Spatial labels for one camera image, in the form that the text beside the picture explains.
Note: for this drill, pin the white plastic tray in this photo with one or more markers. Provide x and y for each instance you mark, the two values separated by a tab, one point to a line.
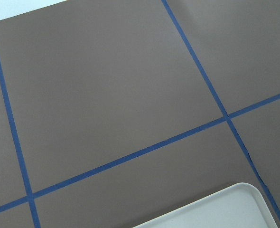
238	206

